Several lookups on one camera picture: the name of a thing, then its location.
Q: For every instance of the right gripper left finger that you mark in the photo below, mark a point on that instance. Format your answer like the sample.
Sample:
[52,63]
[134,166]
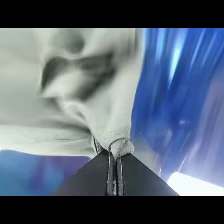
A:
[88,180]

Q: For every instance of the white garment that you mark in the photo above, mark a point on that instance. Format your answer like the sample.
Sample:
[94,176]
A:
[66,83]

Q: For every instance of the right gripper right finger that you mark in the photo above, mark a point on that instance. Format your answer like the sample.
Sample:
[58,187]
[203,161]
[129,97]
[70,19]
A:
[143,181]

